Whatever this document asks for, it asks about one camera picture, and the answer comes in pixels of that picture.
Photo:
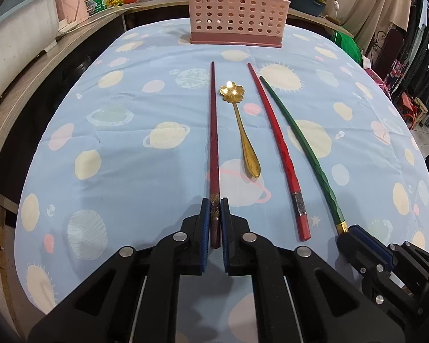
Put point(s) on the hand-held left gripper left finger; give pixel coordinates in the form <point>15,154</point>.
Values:
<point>204,235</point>

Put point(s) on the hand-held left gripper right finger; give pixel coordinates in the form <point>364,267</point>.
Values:
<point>226,235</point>

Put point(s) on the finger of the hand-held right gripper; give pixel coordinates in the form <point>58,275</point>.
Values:
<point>361,257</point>
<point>370,244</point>

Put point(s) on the green chopstick gold band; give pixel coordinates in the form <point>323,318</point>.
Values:
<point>338,216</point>

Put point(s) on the dark red chopstick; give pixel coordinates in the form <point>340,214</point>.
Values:
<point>213,132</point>

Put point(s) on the pink perforated utensil basket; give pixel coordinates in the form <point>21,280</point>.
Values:
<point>236,7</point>

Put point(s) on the red chopstick silver band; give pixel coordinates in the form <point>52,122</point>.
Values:
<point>302,218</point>

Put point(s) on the gold flower spoon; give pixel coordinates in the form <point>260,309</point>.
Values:
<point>252,164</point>

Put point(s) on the blue planet print tablecloth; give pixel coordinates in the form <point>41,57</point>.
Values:
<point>121,150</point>

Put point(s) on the red chair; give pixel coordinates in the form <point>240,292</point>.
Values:
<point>413,109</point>

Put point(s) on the pink floral cloth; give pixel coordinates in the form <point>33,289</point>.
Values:
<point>379,80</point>

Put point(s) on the green cloth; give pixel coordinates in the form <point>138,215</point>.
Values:
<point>346,46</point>

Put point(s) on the beige curtain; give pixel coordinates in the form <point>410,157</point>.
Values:
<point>375,0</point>

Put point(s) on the green and white packet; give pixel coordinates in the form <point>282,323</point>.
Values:
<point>97,1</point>

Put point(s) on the pink kitchen appliance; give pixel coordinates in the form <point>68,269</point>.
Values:
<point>73,0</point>

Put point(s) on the white plastic tub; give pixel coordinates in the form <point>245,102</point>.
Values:
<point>18,35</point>

